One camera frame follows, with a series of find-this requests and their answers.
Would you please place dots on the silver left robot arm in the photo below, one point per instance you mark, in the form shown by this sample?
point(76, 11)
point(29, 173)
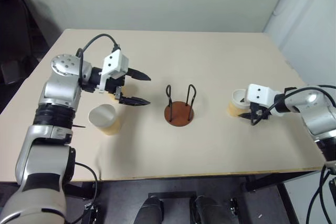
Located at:
point(59, 90)

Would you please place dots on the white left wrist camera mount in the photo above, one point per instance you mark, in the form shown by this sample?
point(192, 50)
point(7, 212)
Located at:
point(115, 62)

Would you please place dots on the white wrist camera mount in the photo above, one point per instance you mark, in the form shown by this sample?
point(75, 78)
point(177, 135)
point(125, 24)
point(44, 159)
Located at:
point(261, 94)
point(115, 62)

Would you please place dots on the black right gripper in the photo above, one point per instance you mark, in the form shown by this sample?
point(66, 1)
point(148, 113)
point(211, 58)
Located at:
point(258, 112)

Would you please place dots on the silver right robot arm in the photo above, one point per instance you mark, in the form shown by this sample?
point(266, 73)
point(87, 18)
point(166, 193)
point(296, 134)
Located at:
point(312, 108)

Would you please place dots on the tan paper cup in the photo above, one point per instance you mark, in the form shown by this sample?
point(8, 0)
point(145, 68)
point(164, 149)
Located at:
point(235, 107)
point(103, 117)

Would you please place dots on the dark rounded shape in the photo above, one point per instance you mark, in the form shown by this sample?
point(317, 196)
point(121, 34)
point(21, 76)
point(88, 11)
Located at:
point(149, 209)

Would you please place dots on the black metal table frame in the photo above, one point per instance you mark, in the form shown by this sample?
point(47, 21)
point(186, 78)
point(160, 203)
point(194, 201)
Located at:
point(265, 182)

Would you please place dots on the black chair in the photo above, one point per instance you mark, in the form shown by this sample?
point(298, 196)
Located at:
point(15, 37)

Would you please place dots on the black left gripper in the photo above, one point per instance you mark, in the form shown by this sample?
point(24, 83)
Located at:
point(113, 85)

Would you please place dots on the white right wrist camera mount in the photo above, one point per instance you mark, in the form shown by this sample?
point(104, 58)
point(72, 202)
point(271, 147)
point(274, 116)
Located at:
point(261, 94)

